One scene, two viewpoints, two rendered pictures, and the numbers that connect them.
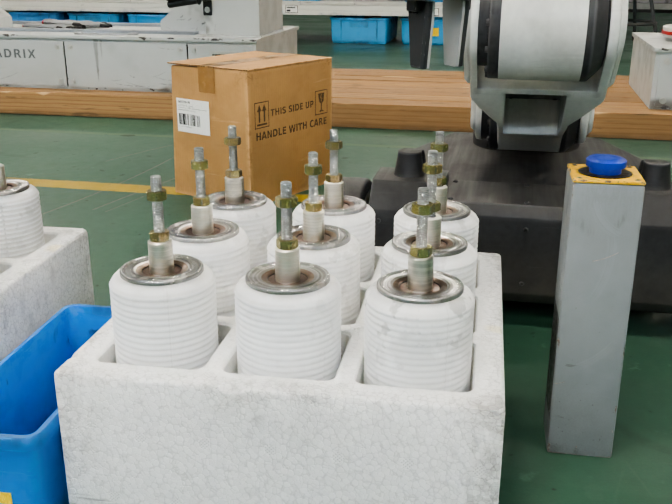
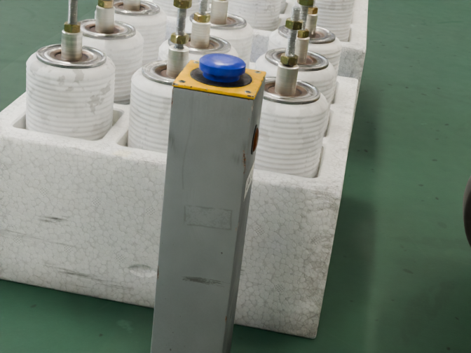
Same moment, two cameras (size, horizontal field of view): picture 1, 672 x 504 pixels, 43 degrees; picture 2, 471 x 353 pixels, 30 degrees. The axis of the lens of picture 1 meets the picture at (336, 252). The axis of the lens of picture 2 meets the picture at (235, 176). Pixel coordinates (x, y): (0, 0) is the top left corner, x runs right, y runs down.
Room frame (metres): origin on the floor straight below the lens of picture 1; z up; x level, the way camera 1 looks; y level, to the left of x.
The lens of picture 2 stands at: (0.83, -1.00, 0.56)
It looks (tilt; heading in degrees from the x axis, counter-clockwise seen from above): 25 degrees down; 87
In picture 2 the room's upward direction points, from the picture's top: 7 degrees clockwise
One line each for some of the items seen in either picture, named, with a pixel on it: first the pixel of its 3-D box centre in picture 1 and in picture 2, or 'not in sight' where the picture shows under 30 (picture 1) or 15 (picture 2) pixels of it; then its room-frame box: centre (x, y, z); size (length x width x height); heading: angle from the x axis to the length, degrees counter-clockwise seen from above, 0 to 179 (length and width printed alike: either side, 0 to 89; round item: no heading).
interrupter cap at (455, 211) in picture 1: (436, 211); (284, 91); (0.92, -0.11, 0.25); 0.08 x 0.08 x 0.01
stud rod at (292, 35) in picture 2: (438, 165); (291, 43); (0.92, -0.11, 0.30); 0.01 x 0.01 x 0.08
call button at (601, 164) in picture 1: (605, 167); (221, 71); (0.85, -0.28, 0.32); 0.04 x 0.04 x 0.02
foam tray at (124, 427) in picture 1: (314, 378); (188, 167); (0.82, 0.02, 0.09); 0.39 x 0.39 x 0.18; 80
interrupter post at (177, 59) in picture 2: (429, 231); (177, 62); (0.80, -0.09, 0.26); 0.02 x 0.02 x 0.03
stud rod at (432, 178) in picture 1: (431, 188); (181, 22); (0.80, -0.09, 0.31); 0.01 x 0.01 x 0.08
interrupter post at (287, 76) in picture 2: (437, 200); (286, 79); (0.92, -0.11, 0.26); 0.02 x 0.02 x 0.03
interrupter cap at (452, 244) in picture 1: (429, 244); (176, 73); (0.80, -0.09, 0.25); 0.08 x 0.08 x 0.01
